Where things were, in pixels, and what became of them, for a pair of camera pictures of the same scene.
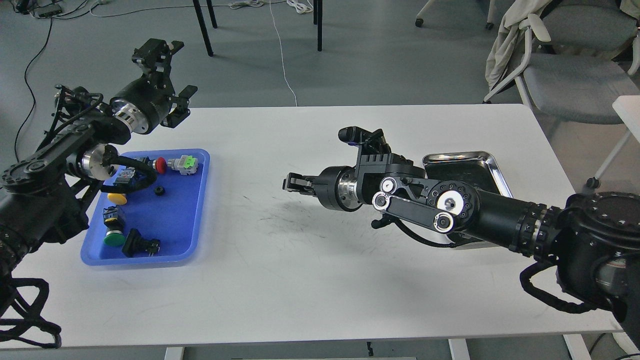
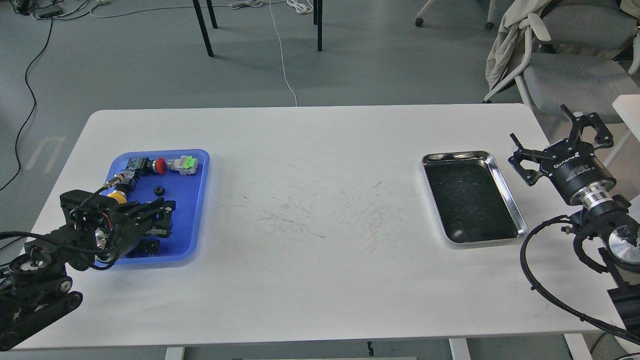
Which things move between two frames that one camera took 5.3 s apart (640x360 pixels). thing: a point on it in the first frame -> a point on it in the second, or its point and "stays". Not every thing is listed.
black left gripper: x=143 y=103 -> x=119 y=227
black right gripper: x=335 y=187 -> x=574 y=170
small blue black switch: x=125 y=175 stays
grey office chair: x=583 y=54 stays
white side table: x=628 y=107 stays
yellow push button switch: x=117 y=198 stays
